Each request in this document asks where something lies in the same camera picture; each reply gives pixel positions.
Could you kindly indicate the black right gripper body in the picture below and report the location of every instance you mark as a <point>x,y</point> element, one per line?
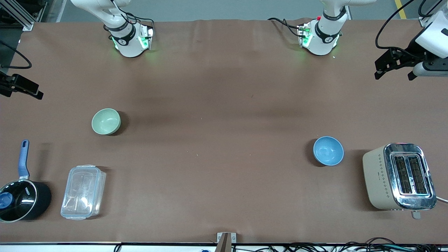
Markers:
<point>7,85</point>

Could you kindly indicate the green bowl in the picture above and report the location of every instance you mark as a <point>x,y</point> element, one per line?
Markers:
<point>106,121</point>

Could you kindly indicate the blue bowl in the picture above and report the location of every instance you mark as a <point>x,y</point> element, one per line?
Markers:
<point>328,151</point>

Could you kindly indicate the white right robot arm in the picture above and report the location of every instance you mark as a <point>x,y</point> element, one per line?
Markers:
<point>127,43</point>

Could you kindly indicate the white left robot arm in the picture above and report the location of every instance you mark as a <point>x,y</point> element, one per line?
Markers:
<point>323,40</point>

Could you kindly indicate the beige chrome toaster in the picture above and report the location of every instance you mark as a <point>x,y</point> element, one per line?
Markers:
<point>399,176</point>

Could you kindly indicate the glass lid blue knob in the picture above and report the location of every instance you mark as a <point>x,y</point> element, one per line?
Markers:
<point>19,200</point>

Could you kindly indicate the clear plastic food container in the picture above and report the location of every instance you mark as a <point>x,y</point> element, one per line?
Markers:
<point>83,192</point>

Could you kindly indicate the brown table cover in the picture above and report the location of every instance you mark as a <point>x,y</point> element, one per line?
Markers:
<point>224,105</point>

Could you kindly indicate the aluminium frame profile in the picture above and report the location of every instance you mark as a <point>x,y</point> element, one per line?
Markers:
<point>21,14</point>
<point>424,21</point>

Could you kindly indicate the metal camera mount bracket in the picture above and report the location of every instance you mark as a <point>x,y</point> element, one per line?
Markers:
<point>225,241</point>

